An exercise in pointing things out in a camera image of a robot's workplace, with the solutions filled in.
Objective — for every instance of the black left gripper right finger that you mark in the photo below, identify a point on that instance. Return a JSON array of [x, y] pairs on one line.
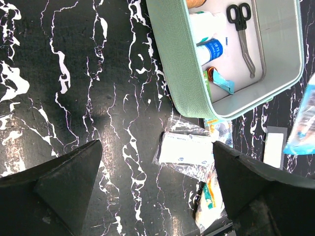
[[262, 200]]

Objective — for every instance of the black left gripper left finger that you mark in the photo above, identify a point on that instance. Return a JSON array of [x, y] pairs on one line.
[[50, 199]]

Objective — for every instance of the blue mask packet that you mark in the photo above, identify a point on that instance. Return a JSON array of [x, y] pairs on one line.
[[302, 137]]

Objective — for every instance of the teal plaster packet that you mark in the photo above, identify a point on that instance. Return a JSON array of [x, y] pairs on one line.
[[220, 129]]

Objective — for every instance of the cyan sachet strip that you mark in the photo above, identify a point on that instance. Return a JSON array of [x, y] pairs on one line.
[[226, 85]]

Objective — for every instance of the small green box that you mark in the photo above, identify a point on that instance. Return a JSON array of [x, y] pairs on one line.
[[207, 82]]

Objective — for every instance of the mint green medicine case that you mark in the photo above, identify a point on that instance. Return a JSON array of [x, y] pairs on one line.
[[275, 45]]

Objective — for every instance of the white pill bottle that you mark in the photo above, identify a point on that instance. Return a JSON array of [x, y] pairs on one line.
[[205, 25]]

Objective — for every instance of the black handled scissors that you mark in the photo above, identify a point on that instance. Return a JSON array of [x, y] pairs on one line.
[[239, 15]]

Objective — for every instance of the brown bottle orange cap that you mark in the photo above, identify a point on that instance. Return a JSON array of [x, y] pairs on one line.
[[194, 3]]

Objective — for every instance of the small red round tin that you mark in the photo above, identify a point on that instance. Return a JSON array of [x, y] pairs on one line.
[[210, 72]]

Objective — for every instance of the clear bag yellow items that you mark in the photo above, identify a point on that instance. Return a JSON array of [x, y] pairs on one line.
[[211, 204]]

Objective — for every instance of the clear bag white pads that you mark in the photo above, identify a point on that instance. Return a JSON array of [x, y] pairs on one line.
[[275, 141]]

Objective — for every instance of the clear bag white leaflets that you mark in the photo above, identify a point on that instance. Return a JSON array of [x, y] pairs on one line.
[[186, 148]]

